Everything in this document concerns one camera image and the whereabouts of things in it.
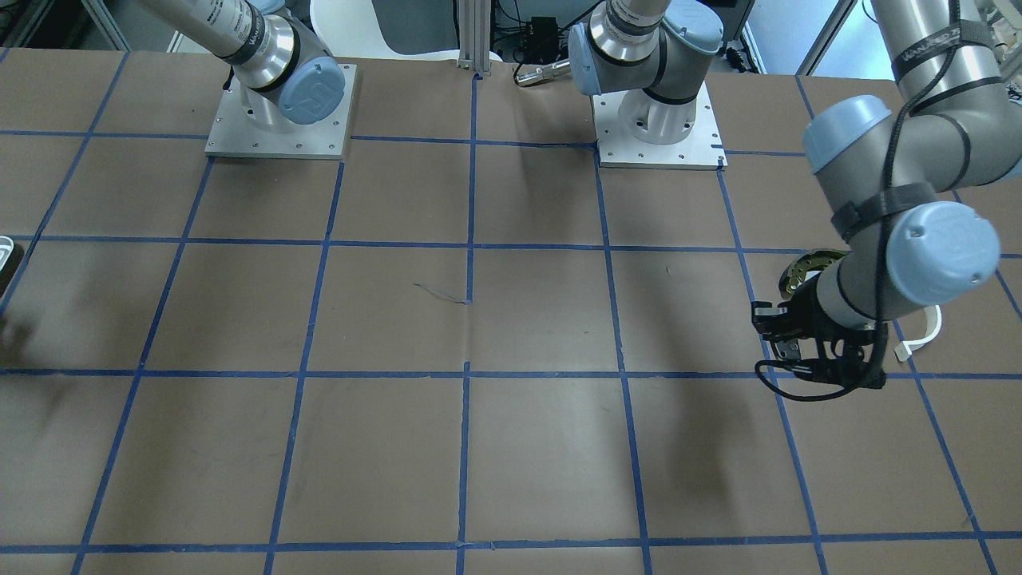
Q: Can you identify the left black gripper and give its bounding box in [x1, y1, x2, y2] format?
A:
[751, 277, 887, 390]

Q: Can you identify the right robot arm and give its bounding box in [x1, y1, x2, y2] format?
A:
[141, 1, 347, 125]

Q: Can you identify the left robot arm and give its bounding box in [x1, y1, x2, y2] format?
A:
[567, 1, 1020, 401]

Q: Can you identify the metal ribbed tray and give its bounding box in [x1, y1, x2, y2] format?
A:
[0, 236, 24, 297]

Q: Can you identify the olive brake shoe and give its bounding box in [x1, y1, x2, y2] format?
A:
[778, 248, 847, 299]

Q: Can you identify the silver cylinder tool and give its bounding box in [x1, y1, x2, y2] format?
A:
[513, 59, 572, 88]

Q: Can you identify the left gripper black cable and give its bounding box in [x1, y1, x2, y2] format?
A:
[755, 0, 971, 402]

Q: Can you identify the white curved plastic bracket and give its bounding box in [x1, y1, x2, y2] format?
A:
[894, 303, 944, 362]

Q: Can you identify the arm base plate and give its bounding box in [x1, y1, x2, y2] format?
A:
[205, 62, 358, 160]
[591, 84, 729, 170]

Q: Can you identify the aluminium frame post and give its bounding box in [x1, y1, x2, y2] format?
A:
[455, 0, 492, 77]

